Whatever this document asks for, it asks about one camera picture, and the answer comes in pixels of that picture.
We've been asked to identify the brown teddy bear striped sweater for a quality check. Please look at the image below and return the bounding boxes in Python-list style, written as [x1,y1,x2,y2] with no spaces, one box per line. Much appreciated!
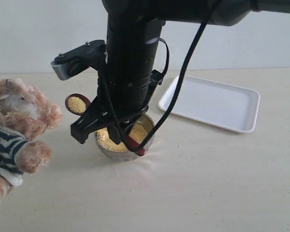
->
[0,77,63,204]

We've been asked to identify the yellow millet grains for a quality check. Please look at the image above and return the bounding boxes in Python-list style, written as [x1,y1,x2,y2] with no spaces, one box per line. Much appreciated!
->
[96,125,147,152]

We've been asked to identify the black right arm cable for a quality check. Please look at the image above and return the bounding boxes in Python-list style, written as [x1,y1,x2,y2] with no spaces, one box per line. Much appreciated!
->
[96,0,223,155]

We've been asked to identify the steel bowl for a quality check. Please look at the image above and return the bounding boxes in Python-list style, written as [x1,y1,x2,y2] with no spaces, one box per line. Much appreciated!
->
[93,114,154,162]

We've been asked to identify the white rectangular plastic tray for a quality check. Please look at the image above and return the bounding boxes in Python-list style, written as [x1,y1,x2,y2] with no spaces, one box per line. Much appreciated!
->
[171,75,261,133]

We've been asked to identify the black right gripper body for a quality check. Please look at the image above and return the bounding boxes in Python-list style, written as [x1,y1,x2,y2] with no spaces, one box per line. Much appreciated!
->
[96,36,160,121]

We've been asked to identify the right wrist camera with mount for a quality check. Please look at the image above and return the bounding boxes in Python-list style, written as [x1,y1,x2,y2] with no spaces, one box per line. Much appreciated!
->
[51,40,106,81]

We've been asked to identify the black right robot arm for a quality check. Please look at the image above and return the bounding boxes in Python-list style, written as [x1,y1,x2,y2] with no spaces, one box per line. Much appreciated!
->
[71,0,290,144]

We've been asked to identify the dark red wooden spoon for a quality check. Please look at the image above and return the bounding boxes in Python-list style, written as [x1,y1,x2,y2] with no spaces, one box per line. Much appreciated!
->
[65,93,139,146]

